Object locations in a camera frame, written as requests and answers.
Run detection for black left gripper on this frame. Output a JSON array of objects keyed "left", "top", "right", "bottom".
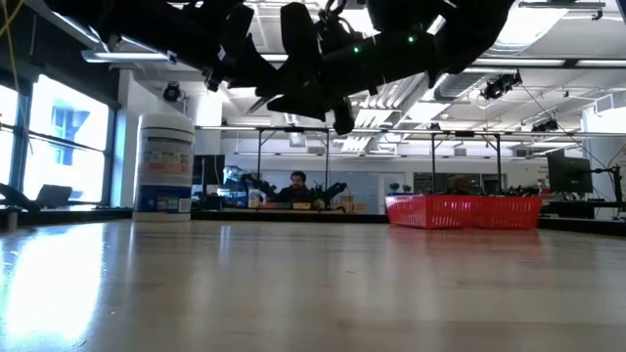
[{"left": 188, "top": 0, "right": 280, "bottom": 94}]

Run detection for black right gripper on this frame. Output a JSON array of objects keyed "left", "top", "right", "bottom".
[{"left": 253, "top": 2, "right": 382, "bottom": 136}]

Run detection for person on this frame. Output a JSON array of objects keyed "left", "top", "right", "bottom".
[
  {"left": 272, "top": 170, "right": 325, "bottom": 205},
  {"left": 448, "top": 175, "right": 471, "bottom": 197}
]

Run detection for black computer monitor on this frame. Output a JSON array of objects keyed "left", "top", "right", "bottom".
[
  {"left": 546, "top": 149, "right": 594, "bottom": 197},
  {"left": 193, "top": 154, "right": 226, "bottom": 197}
]

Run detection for brown cardboard boxes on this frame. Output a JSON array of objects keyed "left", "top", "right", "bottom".
[{"left": 338, "top": 194, "right": 369, "bottom": 214}]

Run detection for white wipes canister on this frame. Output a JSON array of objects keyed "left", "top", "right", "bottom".
[{"left": 132, "top": 112, "right": 196, "bottom": 223}]

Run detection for red plastic basket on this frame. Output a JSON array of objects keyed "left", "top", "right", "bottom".
[
  {"left": 469, "top": 195, "right": 543, "bottom": 230},
  {"left": 384, "top": 194, "right": 474, "bottom": 230}
]

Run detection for grey laptop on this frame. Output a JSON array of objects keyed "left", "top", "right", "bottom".
[{"left": 34, "top": 184, "right": 73, "bottom": 209}]

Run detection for background black station frame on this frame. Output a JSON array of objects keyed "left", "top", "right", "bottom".
[
  {"left": 255, "top": 125, "right": 331, "bottom": 209},
  {"left": 431, "top": 129, "right": 504, "bottom": 197}
]

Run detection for black ceiling camera mount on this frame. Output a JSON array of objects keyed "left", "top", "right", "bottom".
[{"left": 481, "top": 69, "right": 523, "bottom": 103}]

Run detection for silver ventilation duct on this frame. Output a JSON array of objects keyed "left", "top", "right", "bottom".
[{"left": 493, "top": 0, "right": 571, "bottom": 58}]

